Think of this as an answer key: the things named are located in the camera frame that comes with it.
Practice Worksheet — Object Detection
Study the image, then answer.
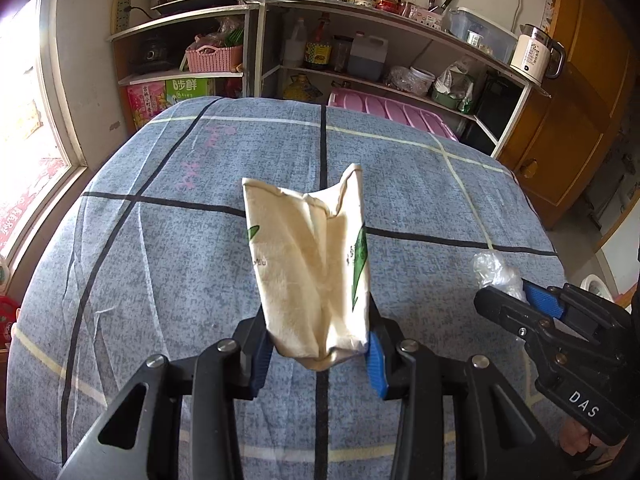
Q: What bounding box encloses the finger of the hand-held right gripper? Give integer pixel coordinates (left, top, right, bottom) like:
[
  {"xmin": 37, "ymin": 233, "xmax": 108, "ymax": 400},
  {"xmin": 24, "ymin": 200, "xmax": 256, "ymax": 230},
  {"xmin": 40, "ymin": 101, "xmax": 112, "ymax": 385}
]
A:
[
  {"xmin": 474, "ymin": 286, "xmax": 552, "ymax": 337},
  {"xmin": 522, "ymin": 281, "xmax": 567, "ymax": 319}
]

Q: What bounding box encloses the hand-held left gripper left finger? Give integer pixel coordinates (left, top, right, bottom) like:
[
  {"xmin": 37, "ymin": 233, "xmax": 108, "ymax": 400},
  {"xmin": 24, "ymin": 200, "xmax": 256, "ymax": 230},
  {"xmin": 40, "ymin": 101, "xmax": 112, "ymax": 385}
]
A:
[{"xmin": 57, "ymin": 310, "xmax": 276, "ymax": 480}]

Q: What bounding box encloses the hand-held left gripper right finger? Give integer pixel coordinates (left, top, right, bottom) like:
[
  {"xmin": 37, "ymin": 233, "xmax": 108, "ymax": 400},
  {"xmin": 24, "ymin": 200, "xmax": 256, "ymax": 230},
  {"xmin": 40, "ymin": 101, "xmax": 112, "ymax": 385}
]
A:
[{"xmin": 367, "ymin": 305, "xmax": 573, "ymax": 480}]

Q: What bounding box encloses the clear plastic wrap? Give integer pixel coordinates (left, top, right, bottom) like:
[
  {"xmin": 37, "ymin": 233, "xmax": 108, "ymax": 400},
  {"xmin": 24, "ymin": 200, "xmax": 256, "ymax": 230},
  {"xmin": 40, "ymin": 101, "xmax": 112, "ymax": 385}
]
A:
[{"xmin": 472, "ymin": 251, "xmax": 526, "ymax": 302}]

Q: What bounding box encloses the white bin with plastic liner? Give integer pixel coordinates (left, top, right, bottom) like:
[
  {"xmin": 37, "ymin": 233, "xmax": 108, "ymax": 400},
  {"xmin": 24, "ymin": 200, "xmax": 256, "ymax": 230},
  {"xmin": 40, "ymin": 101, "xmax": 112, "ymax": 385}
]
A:
[{"xmin": 582, "ymin": 273, "xmax": 619, "ymax": 307}]

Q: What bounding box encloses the beige paper bag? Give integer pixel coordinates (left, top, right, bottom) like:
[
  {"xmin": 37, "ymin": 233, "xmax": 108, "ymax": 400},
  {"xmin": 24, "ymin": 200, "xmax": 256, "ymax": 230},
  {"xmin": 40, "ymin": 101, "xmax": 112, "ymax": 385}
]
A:
[{"xmin": 241, "ymin": 162, "xmax": 374, "ymax": 373}]

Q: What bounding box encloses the person's right hand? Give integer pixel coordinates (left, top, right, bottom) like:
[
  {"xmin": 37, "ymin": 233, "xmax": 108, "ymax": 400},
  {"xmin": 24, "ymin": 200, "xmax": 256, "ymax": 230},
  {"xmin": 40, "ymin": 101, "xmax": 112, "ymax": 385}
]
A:
[{"xmin": 559, "ymin": 417, "xmax": 619, "ymax": 471}]

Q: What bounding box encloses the blue checked blanket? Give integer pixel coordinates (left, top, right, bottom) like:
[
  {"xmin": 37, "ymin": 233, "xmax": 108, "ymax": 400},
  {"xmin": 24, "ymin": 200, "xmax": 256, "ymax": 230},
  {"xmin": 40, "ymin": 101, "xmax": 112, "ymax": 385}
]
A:
[{"xmin": 5, "ymin": 95, "xmax": 569, "ymax": 480}]

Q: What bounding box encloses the wooden cabinet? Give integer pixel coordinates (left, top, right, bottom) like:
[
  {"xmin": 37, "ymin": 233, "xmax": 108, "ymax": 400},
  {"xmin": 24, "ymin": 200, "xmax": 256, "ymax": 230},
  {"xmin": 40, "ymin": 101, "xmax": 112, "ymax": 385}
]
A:
[{"xmin": 495, "ymin": 0, "xmax": 640, "ymax": 231}]

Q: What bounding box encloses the green bowl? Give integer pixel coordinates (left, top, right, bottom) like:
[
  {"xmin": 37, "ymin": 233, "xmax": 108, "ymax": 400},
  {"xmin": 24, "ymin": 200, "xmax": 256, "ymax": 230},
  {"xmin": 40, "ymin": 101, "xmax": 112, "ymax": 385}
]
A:
[{"xmin": 431, "ymin": 87, "xmax": 464, "ymax": 110}]

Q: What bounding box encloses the pink storage box lid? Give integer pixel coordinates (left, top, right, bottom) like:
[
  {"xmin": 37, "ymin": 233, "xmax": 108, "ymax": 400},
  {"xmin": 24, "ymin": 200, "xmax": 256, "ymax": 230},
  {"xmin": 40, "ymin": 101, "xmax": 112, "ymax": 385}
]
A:
[{"xmin": 327, "ymin": 86, "xmax": 460, "ymax": 142}]

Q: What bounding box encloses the white printed food bag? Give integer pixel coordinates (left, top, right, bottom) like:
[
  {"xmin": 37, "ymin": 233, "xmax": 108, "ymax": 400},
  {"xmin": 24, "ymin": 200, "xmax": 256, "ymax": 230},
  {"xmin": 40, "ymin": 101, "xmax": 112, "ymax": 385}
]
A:
[{"xmin": 437, "ymin": 60, "xmax": 476, "ymax": 114}]

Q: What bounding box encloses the white plastic tub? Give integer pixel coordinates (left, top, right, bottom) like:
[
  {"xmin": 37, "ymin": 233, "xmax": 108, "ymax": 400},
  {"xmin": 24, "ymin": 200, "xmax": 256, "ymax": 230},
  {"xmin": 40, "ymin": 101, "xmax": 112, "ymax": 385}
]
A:
[{"xmin": 410, "ymin": 66, "xmax": 436, "ymax": 96}]

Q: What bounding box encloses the white electric kettle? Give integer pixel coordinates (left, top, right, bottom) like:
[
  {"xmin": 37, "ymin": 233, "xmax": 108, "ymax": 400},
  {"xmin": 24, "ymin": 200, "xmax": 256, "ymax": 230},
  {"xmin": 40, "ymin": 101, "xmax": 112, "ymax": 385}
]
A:
[{"xmin": 510, "ymin": 23, "xmax": 566, "ymax": 86}]

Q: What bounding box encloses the clear plastic bag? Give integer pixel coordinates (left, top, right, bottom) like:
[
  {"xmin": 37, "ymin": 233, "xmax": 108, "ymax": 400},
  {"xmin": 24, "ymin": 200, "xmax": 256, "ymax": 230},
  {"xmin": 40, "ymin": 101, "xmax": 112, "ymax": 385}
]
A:
[{"xmin": 384, "ymin": 65, "xmax": 419, "ymax": 94}]

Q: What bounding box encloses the clear storage box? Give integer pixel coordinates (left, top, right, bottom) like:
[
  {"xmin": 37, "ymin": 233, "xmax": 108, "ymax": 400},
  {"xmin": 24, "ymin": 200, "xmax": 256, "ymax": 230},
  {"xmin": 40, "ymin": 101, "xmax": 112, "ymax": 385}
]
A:
[{"xmin": 447, "ymin": 7, "xmax": 519, "ymax": 64}]

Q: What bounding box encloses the yellow oil bottle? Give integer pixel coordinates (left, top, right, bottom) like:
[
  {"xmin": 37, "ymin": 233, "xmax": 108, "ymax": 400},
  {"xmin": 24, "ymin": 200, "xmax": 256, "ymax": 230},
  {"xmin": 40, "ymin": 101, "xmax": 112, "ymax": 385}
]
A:
[{"xmin": 282, "ymin": 72, "xmax": 321, "ymax": 101}]

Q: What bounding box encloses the green carton box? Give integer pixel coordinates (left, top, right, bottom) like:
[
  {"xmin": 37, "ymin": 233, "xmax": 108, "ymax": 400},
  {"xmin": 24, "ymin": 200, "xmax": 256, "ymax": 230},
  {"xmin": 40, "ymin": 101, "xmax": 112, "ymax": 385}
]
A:
[{"xmin": 165, "ymin": 77, "xmax": 216, "ymax": 109}]

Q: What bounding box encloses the pink carton box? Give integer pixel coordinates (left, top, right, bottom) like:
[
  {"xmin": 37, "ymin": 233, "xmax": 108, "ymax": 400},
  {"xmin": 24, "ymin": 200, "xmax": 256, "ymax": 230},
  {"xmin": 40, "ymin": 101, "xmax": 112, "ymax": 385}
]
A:
[{"xmin": 125, "ymin": 82, "xmax": 169, "ymax": 131}]

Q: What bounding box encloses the plastic jug with dark liquid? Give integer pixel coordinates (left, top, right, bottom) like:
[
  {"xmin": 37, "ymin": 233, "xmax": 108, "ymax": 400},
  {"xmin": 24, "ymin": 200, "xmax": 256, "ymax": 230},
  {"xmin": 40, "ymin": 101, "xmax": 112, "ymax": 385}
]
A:
[{"xmin": 347, "ymin": 31, "xmax": 390, "ymax": 81}]

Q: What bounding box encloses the dark spice jar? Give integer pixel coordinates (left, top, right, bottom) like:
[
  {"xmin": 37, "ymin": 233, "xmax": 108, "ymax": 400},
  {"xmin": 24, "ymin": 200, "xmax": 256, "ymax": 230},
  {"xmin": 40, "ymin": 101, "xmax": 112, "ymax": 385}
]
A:
[{"xmin": 331, "ymin": 35, "xmax": 354, "ymax": 74}]

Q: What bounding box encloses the large white metal shelf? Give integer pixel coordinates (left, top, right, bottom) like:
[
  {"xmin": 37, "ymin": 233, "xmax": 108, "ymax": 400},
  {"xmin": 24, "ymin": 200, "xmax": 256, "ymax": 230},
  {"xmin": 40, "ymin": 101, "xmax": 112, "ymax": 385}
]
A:
[{"xmin": 234, "ymin": 0, "xmax": 552, "ymax": 159}]

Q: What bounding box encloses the pink utensil holder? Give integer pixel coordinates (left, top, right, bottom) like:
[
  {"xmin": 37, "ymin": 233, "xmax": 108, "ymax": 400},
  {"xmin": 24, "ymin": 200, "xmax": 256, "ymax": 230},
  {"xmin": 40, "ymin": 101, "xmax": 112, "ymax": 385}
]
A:
[{"xmin": 407, "ymin": 2, "xmax": 446, "ymax": 29}]

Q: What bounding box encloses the pink woven basket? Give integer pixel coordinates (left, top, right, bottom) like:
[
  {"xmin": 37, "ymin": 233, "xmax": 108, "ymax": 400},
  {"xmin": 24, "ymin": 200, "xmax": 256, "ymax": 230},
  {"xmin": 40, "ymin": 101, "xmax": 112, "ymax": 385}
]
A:
[{"xmin": 185, "ymin": 42, "xmax": 245, "ymax": 74}]

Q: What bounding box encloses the white plastic bottle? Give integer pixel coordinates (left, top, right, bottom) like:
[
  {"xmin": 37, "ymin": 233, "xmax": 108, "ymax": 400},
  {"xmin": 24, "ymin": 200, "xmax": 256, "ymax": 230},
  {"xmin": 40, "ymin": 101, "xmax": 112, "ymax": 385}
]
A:
[{"xmin": 282, "ymin": 17, "xmax": 309, "ymax": 69}]

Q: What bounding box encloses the yellow label soy bottle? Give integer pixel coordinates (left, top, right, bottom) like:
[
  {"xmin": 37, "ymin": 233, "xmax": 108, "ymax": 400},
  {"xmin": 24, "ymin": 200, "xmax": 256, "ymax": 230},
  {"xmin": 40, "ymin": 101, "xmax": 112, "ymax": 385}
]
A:
[{"xmin": 304, "ymin": 12, "xmax": 334, "ymax": 71}]

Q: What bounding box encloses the window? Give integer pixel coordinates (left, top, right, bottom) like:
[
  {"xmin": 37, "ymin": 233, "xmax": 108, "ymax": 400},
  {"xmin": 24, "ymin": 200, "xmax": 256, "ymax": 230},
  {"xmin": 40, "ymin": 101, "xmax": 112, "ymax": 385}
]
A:
[{"xmin": 0, "ymin": 0, "xmax": 89, "ymax": 261}]

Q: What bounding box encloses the black blender base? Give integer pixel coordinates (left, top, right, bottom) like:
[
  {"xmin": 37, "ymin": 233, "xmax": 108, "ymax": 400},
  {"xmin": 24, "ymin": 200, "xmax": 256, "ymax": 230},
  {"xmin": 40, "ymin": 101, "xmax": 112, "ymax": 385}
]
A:
[{"xmin": 130, "ymin": 35, "xmax": 174, "ymax": 76}]

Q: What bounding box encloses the small white metal shelf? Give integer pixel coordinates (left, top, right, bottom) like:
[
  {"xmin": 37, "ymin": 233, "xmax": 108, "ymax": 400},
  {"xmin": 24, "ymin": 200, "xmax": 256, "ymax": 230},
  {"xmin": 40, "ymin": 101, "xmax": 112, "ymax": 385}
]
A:
[{"xmin": 107, "ymin": 5, "xmax": 261, "ymax": 132}]

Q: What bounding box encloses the black induction cooker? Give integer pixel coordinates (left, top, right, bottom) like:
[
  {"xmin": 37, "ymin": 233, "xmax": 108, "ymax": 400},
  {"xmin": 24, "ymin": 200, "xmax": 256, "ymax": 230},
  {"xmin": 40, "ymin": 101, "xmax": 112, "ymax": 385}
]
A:
[{"xmin": 149, "ymin": 0, "xmax": 252, "ymax": 17}]

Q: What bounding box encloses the beige power strip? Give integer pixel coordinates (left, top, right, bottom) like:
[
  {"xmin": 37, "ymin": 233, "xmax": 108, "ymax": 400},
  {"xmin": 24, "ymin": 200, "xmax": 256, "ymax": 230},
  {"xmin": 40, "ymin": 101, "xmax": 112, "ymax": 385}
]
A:
[{"xmin": 113, "ymin": 0, "xmax": 133, "ymax": 36}]

